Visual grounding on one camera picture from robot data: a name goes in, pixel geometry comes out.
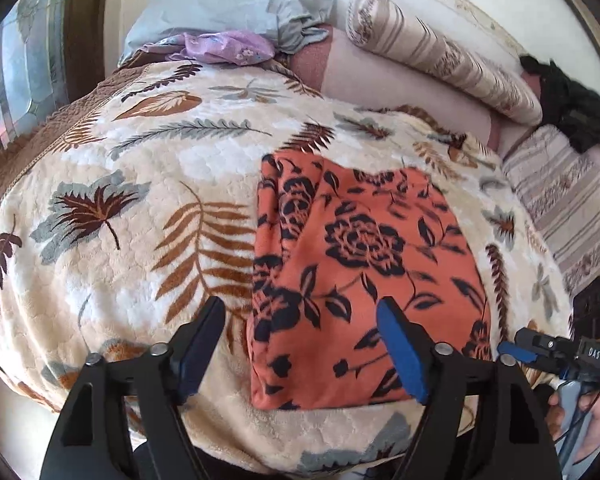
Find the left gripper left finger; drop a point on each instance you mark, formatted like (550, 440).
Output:
(91, 439)

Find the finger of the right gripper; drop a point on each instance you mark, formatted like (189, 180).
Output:
(519, 354)

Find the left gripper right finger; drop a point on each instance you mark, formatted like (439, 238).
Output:
(481, 419)

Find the orange black floral garment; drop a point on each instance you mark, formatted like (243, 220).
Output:
(331, 242)

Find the black clothes pile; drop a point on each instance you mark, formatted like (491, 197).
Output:
(566, 104)

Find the cream leaf-pattern fleece blanket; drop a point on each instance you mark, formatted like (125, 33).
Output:
(129, 208)

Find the pink bed sheet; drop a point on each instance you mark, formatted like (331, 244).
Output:
(341, 71)

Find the striped beige bolster pillow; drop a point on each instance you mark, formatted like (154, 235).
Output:
(383, 28)

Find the purple floral cloth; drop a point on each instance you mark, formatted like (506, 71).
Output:
(237, 47)

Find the grey-blue pillow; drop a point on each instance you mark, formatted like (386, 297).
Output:
(289, 25)

